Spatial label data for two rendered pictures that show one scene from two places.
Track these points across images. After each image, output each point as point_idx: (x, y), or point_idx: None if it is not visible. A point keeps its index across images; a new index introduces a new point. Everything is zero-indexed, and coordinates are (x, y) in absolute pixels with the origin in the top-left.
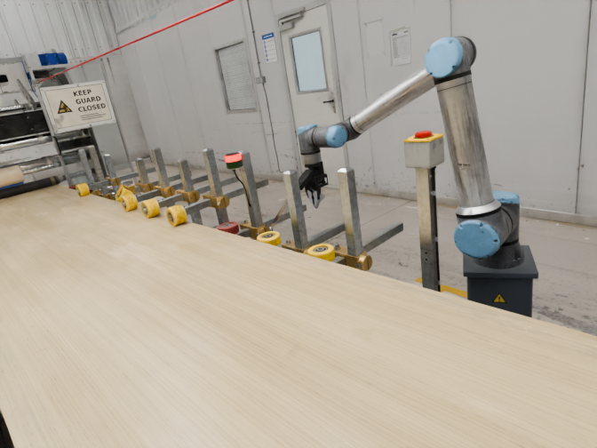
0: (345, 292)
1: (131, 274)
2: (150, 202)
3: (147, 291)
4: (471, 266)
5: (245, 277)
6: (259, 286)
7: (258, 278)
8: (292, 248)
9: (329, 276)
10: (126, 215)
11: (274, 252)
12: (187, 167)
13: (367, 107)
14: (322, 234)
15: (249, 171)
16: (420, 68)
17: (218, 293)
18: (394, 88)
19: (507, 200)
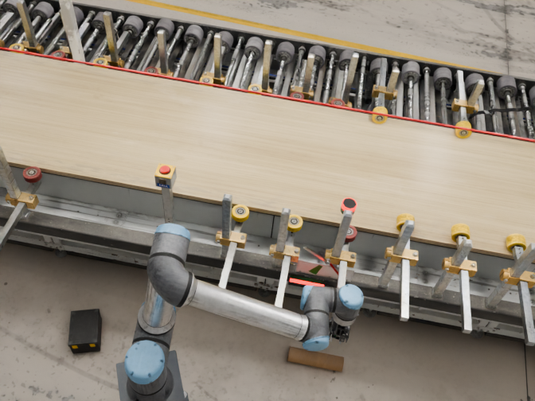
0: (201, 179)
1: (342, 164)
2: (458, 227)
3: (310, 155)
4: (170, 362)
5: (264, 177)
6: (248, 173)
7: (255, 178)
8: (286, 245)
9: (217, 188)
10: (494, 235)
11: (271, 204)
12: (460, 249)
13: (282, 309)
14: (281, 276)
15: (341, 222)
16: (212, 286)
17: (266, 162)
18: (245, 296)
19: (134, 344)
